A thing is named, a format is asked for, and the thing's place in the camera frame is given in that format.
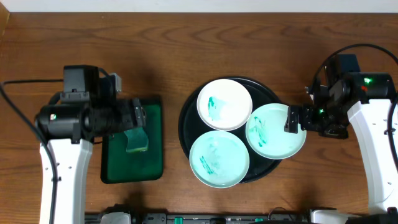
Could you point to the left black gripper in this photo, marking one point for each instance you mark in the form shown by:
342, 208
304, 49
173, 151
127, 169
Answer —
137, 113

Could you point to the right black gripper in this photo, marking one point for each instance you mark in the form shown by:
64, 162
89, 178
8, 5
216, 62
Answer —
309, 122

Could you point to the green sponge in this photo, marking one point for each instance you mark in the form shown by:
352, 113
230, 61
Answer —
137, 140

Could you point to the light green plate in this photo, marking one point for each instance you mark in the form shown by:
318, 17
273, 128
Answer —
266, 135
219, 159

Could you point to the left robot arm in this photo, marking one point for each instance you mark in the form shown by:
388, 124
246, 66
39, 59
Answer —
86, 109

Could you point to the light green plate front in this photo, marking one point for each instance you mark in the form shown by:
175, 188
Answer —
219, 159

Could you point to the green rectangular tray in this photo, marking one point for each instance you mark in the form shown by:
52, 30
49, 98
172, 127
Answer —
118, 166

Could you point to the white plate with green smear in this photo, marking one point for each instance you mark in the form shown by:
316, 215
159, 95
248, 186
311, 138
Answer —
224, 104

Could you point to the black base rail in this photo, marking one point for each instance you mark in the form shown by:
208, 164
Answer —
162, 218

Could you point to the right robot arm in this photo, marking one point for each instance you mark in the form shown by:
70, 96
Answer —
368, 103

